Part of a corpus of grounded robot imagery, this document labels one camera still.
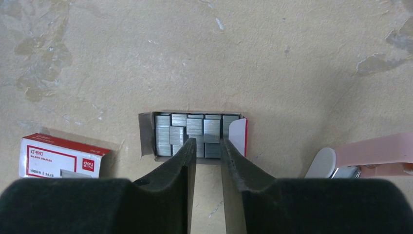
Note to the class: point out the pink and white stapler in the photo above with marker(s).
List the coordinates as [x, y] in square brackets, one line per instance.
[377, 157]

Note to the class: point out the red staple box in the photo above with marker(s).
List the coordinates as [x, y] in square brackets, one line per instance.
[45, 156]

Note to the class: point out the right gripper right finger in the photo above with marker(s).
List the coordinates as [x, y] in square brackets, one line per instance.
[257, 203]

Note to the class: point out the silver staple strips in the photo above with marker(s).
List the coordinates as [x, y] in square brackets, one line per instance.
[172, 130]

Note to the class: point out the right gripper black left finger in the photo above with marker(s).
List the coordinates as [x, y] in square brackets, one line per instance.
[157, 203]

